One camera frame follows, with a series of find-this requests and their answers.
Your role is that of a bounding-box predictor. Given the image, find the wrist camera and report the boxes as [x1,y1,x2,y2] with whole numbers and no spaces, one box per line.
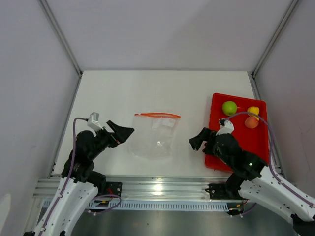
[87,112,103,132]
[216,118,234,136]

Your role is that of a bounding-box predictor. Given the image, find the clear zip top bag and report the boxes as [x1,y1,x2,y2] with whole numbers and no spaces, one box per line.
[128,112,181,159]

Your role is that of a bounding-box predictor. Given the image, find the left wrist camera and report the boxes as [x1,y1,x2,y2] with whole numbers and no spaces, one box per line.
[87,112,103,132]

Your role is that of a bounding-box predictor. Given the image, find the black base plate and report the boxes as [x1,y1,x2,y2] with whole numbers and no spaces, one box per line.
[104,182,123,196]
[205,183,243,200]

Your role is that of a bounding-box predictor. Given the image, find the left frame post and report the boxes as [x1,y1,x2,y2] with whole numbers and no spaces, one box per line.
[37,0,83,77]

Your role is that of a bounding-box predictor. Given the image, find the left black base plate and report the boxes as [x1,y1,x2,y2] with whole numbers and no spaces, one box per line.
[104,182,123,196]

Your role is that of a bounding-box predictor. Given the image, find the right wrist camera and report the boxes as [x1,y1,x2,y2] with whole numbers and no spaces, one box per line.
[216,118,234,136]

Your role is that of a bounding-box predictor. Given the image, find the aluminium mounting rail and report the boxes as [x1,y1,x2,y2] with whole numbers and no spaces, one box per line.
[33,175,247,199]

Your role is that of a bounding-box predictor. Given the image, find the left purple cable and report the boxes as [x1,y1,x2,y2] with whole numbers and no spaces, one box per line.
[41,117,89,236]

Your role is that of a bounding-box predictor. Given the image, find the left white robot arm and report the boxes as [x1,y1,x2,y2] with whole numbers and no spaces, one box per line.
[24,118,134,236]

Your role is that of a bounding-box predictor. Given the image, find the red orange peach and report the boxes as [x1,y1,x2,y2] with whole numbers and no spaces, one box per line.
[244,116,259,129]

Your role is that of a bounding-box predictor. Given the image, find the slotted cable duct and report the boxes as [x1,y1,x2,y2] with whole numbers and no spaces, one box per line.
[88,200,229,212]

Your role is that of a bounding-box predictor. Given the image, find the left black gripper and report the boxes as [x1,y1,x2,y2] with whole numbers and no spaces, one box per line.
[88,120,134,160]

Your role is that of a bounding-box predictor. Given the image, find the green apple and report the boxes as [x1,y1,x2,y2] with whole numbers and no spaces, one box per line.
[221,101,238,116]

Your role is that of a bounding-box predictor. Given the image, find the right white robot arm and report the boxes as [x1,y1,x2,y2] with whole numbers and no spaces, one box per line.
[189,128,315,236]

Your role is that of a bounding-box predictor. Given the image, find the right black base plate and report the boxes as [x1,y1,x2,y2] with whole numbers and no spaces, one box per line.
[205,183,243,200]

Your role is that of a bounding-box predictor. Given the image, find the red plastic tray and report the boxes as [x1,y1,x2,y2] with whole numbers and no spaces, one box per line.
[204,93,269,172]

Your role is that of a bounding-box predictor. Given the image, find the right frame post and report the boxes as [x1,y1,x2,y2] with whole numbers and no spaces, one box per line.
[251,0,301,76]

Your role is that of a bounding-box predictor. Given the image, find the frame post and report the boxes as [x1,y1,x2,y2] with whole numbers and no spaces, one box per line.
[37,0,83,77]
[251,0,301,76]

